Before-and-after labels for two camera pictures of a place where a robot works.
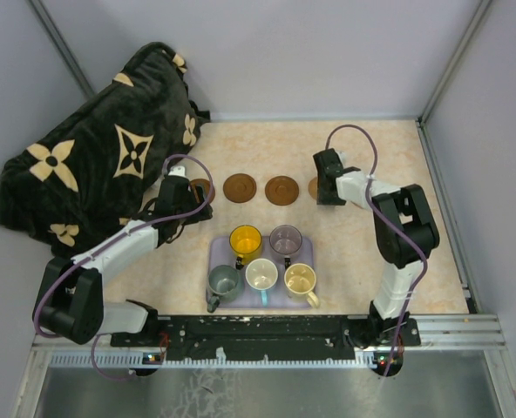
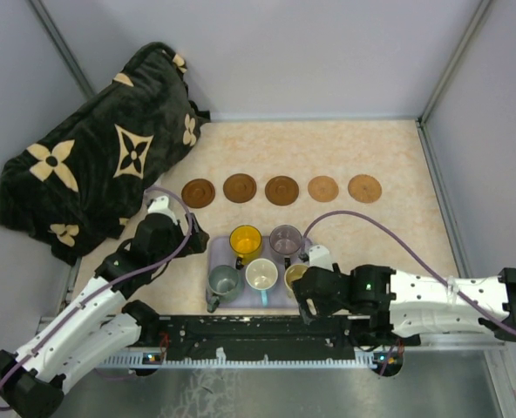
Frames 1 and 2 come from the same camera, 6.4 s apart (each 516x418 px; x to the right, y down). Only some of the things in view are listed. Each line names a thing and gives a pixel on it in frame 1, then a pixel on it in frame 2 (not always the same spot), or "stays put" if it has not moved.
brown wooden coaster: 240,187 stays put
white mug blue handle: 261,274 stays put
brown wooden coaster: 281,191 stays put
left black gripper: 206,214 → 199,239
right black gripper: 323,199 → 303,304
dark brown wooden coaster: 205,186 stays put
